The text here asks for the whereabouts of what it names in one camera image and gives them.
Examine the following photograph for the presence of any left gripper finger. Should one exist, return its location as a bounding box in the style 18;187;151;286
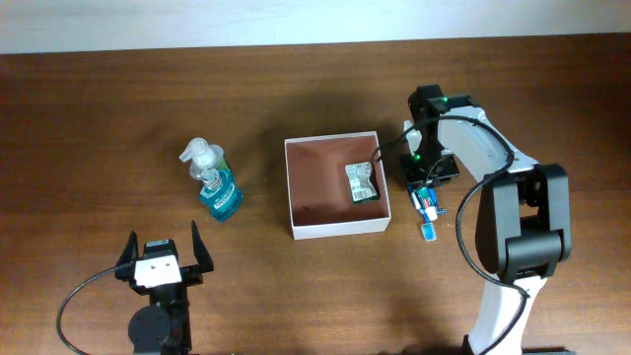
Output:
191;220;214;273
114;231;139;281

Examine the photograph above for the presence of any toothpaste tube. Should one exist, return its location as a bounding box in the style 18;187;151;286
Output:
415;187;438;222

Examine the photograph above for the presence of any green Dettol soap bar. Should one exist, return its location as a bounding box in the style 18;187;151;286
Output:
344;162;380;204

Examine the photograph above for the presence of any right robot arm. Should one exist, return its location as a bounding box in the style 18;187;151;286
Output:
399;84;572;354

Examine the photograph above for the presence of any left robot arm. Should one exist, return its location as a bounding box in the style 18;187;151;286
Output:
114;223;214;355

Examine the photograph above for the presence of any blue mouthwash bottle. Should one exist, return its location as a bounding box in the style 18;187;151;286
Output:
199;169;244;222

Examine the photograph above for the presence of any blue white toothbrush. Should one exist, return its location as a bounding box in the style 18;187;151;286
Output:
408;187;438;242

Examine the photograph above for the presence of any clear pump soap bottle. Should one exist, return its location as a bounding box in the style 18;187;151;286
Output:
179;137;230;180

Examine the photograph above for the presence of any white cardboard box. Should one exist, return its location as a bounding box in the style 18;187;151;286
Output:
284;131;391;240

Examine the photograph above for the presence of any right black cable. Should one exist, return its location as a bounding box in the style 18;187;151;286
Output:
370;114;531;355

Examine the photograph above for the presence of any black cable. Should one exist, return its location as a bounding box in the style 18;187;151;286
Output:
55;263;135;355
370;114;531;355

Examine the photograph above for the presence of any left black cable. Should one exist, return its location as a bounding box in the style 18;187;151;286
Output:
55;263;135;355

